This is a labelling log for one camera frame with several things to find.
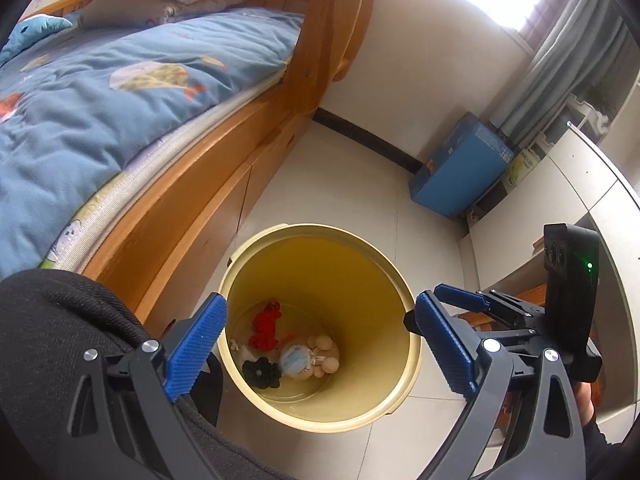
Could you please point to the black sock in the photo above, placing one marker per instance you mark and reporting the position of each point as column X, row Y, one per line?
column 261, row 374

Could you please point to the person's right hand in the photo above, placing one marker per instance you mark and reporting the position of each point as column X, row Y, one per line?
column 583, row 397

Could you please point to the yellow trash bucket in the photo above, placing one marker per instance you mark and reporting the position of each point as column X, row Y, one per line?
column 328, row 282

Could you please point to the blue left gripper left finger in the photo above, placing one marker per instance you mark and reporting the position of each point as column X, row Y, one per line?
column 188, row 344

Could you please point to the red sock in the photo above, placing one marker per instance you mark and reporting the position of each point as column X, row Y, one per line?
column 264, row 326

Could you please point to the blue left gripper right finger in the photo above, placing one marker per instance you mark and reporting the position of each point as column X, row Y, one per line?
column 455, row 361

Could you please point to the white mattress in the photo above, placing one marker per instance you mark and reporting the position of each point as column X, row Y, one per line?
column 93, row 221

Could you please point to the blue plush toy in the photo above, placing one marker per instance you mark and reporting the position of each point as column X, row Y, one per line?
column 30, row 31

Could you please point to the small plush doll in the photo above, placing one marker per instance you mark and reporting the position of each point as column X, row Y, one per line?
column 317, row 357

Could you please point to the blue cardboard box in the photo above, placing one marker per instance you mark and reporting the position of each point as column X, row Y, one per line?
column 467, row 163

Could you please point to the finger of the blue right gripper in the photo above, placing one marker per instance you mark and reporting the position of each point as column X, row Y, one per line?
column 461, row 298

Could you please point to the wooden bed frame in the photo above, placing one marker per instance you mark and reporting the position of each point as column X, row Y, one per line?
column 158, row 257

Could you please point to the grey curtain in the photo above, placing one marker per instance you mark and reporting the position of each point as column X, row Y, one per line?
column 582, row 46

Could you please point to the blue patterned bed sheet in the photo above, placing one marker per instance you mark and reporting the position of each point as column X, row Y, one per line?
column 79, row 106

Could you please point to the white cabinet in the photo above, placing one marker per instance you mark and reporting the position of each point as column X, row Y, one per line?
column 575, row 209

